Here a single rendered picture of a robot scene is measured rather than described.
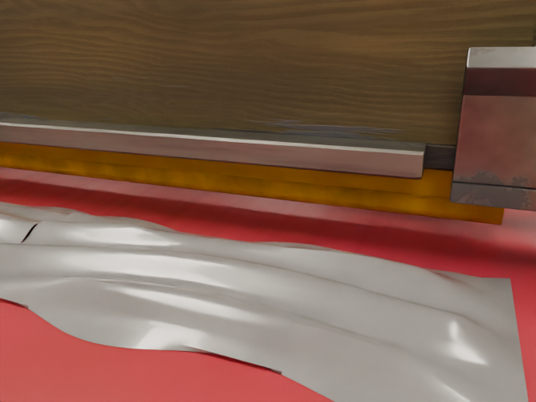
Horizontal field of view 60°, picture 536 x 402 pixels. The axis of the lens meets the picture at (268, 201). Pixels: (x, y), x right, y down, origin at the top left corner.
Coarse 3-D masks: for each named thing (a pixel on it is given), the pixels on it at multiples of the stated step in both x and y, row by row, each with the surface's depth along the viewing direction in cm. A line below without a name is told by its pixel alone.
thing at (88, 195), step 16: (0, 176) 28; (16, 176) 28; (32, 176) 28; (48, 176) 28; (64, 176) 28; (80, 176) 28; (0, 192) 26; (16, 192) 25; (32, 192) 25; (48, 192) 25; (64, 192) 25; (80, 192) 25; (96, 192) 25; (112, 192) 25; (128, 192) 25; (80, 208) 23; (96, 208) 23
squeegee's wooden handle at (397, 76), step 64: (0, 0) 22; (64, 0) 21; (128, 0) 20; (192, 0) 19; (256, 0) 18; (320, 0) 17; (384, 0) 16; (448, 0) 15; (512, 0) 15; (0, 64) 24; (64, 64) 22; (128, 64) 21; (192, 64) 20; (256, 64) 18; (320, 64) 18; (384, 64) 17; (448, 64) 16; (256, 128) 20; (320, 128) 18; (384, 128) 18; (448, 128) 17
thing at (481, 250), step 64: (192, 192) 25; (384, 256) 18; (448, 256) 17; (512, 256) 17; (0, 320) 15; (0, 384) 12; (64, 384) 12; (128, 384) 12; (192, 384) 12; (256, 384) 12
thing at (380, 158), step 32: (0, 128) 23; (32, 128) 23; (64, 128) 22; (96, 128) 21; (128, 128) 21; (160, 128) 21; (192, 128) 21; (224, 160) 19; (256, 160) 19; (288, 160) 18; (320, 160) 18; (352, 160) 17; (384, 160) 17; (416, 160) 16
